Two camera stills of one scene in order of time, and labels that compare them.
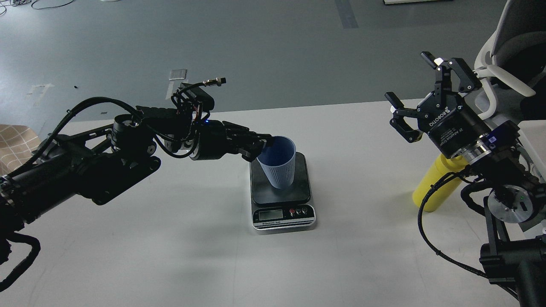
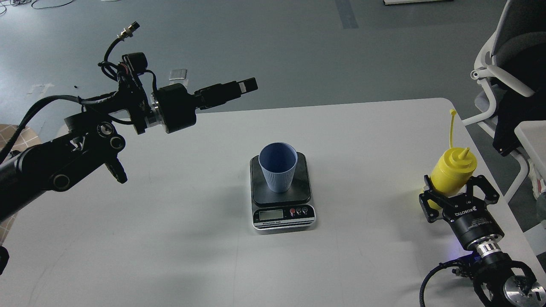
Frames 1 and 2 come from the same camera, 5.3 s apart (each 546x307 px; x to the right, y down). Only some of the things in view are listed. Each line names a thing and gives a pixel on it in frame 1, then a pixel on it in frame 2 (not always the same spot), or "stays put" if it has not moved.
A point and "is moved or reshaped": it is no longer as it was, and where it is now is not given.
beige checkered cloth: [17, 143] stays put
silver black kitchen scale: [274, 209] stays put
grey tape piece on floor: [177, 74] stays put
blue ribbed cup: [278, 161] is moved or reshaped
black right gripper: [452, 128] -> [472, 220]
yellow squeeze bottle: [442, 166] is moved or reshaped
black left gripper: [212, 143] -> [177, 107]
